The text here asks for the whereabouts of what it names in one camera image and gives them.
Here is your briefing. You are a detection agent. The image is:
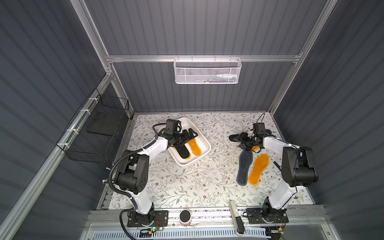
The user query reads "black insole front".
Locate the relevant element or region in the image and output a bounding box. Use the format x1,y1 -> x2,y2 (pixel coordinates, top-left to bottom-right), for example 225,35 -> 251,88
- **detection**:
175,145 -> 191,160

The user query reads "black insole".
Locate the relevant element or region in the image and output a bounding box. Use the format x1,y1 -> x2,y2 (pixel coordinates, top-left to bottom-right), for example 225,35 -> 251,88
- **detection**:
175,145 -> 191,160
229,133 -> 248,142

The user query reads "orange insole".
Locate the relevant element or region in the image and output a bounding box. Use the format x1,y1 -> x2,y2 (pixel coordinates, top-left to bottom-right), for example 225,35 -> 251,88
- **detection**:
173,146 -> 189,159
248,154 -> 270,186
252,146 -> 261,152

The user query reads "grey fleece insole front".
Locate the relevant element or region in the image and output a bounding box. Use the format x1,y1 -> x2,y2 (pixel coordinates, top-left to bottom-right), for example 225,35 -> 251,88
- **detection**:
237,151 -> 253,186

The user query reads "orange insole box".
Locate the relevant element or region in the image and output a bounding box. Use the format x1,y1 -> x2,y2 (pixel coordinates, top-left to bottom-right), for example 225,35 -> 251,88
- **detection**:
188,139 -> 202,156

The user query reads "black insole back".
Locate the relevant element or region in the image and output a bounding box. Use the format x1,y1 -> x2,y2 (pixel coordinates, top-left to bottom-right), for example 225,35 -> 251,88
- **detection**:
229,133 -> 248,142

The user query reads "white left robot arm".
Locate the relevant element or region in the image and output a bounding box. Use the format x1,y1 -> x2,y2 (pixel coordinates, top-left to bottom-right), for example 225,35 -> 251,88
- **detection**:
107,119 -> 200,226

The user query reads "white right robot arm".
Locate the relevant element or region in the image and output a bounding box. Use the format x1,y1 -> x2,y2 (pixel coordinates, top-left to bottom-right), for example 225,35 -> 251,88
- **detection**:
229,131 -> 319,223

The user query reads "white plastic storage box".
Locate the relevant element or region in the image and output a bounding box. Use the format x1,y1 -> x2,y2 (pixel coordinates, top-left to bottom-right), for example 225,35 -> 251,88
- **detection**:
168,117 -> 212,167

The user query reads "white black handheld scraper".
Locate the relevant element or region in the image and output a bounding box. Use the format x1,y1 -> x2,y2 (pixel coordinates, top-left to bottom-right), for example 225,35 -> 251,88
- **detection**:
229,200 -> 245,237

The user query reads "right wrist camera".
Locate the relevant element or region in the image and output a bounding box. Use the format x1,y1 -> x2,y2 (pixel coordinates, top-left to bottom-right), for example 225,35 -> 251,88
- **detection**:
253,123 -> 267,135

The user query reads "white wire wall basket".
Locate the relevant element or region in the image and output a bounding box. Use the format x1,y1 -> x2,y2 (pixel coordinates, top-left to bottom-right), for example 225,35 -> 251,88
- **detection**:
173,57 -> 242,85

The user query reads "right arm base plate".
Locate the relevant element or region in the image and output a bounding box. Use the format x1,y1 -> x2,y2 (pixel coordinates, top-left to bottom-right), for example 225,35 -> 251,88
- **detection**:
243,208 -> 289,225

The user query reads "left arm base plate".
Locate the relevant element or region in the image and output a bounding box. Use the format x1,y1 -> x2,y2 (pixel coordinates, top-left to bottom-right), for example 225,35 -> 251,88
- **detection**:
126,211 -> 169,228

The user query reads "black wire side basket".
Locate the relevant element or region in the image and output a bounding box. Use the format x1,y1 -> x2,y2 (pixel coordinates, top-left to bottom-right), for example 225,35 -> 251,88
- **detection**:
57,91 -> 130,164

